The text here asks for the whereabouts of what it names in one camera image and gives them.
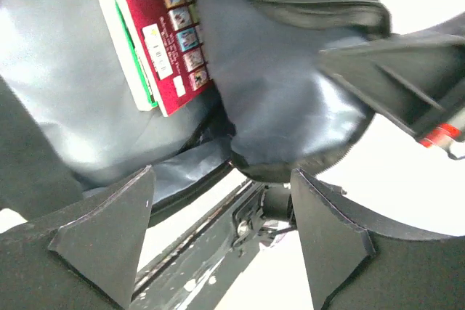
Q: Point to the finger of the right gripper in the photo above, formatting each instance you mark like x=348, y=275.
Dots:
x=417, y=82

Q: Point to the black student backpack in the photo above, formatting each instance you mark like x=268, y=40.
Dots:
x=69, y=128

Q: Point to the green book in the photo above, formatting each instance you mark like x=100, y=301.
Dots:
x=145, y=94

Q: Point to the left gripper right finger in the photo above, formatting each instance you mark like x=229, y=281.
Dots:
x=356, y=258

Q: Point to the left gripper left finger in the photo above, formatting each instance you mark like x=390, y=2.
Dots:
x=84, y=256

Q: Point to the dark red book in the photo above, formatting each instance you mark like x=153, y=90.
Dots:
x=168, y=38

